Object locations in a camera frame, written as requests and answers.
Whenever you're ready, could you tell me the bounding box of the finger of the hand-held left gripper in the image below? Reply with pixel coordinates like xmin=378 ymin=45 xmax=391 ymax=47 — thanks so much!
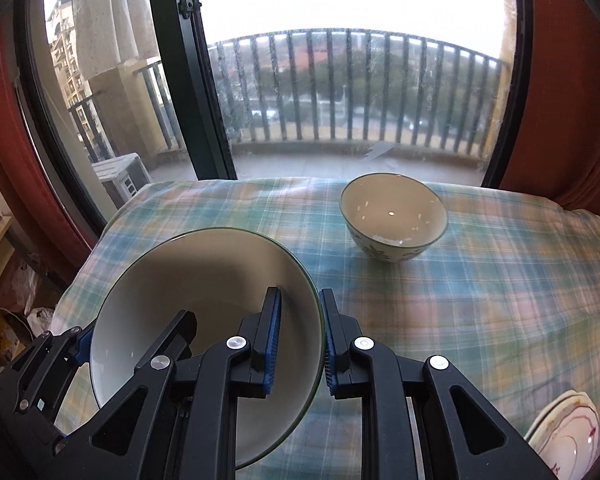
xmin=0 ymin=326 xmax=93 ymax=396

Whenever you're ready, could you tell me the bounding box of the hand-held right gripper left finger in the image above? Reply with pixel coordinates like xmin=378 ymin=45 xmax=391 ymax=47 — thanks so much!
xmin=55 ymin=286 xmax=284 ymax=480

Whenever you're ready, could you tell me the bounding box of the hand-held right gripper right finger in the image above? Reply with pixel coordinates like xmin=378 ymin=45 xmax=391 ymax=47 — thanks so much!
xmin=319 ymin=287 xmax=558 ymax=480

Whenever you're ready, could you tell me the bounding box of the floral ceramic bowl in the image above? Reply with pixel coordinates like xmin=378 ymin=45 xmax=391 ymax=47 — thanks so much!
xmin=340 ymin=173 xmax=449 ymax=263
xmin=89 ymin=227 xmax=327 ymax=471

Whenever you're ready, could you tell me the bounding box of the yellow floral ribbed plate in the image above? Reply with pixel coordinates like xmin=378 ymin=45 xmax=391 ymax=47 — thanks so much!
xmin=524 ymin=388 xmax=598 ymax=480

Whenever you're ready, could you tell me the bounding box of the white plastic bag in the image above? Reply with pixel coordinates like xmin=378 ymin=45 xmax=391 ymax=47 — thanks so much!
xmin=7 ymin=260 xmax=56 ymax=333

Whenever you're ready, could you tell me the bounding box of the yellow cardboard box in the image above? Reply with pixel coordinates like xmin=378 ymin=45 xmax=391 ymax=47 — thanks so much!
xmin=0 ymin=307 xmax=28 ymax=363

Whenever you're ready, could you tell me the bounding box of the plaid tablecloth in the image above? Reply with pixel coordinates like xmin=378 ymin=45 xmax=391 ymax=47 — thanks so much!
xmin=55 ymin=176 xmax=600 ymax=480

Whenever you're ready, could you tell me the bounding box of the air conditioner outdoor unit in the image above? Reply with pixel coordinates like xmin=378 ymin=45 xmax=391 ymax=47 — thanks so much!
xmin=91 ymin=154 xmax=153 ymax=208

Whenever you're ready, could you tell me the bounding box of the orange curtain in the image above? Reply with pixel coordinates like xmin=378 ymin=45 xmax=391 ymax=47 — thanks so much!
xmin=495 ymin=0 xmax=600 ymax=211
xmin=0 ymin=10 xmax=101 ymax=271

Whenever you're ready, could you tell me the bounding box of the apartment building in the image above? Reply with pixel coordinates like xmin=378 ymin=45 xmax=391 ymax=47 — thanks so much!
xmin=45 ymin=0 xmax=98 ymax=156

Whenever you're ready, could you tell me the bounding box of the balcony railing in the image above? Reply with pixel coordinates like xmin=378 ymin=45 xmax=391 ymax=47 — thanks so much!
xmin=65 ymin=29 xmax=511 ymax=161

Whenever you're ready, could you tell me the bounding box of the white hanging cloth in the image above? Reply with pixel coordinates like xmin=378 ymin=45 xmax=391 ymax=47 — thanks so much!
xmin=70 ymin=0 xmax=161 ymax=81

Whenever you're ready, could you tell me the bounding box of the dark green window frame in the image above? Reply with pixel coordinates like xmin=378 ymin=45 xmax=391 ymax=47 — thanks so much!
xmin=10 ymin=0 xmax=531 ymax=241

